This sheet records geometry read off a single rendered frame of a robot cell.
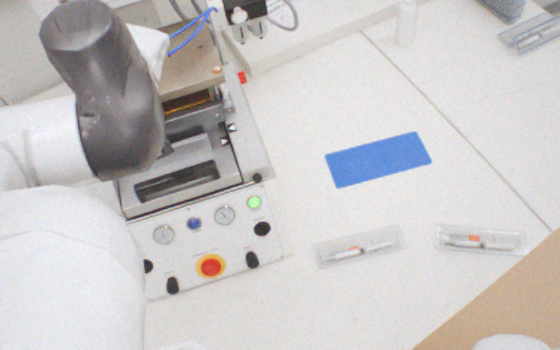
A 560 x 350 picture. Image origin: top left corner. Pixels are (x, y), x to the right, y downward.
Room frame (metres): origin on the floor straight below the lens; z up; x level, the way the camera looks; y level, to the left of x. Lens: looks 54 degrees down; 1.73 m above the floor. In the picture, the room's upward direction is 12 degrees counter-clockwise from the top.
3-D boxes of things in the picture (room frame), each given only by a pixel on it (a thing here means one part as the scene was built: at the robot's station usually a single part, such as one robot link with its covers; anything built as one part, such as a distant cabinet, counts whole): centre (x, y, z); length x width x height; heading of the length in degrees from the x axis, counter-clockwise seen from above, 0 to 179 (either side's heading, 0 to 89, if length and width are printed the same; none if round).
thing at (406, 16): (1.03, -0.43, 0.82); 0.05 x 0.05 x 0.14
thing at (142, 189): (0.54, 0.16, 0.99); 0.15 x 0.02 x 0.04; 97
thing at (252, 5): (0.88, -0.02, 1.05); 0.15 x 0.05 x 0.15; 97
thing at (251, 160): (0.67, 0.04, 0.97); 0.26 x 0.05 x 0.07; 7
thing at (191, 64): (0.76, 0.17, 1.08); 0.31 x 0.24 x 0.13; 97
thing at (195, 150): (0.68, 0.18, 0.97); 0.30 x 0.22 x 0.08; 7
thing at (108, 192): (0.64, 0.32, 0.97); 0.25 x 0.05 x 0.07; 7
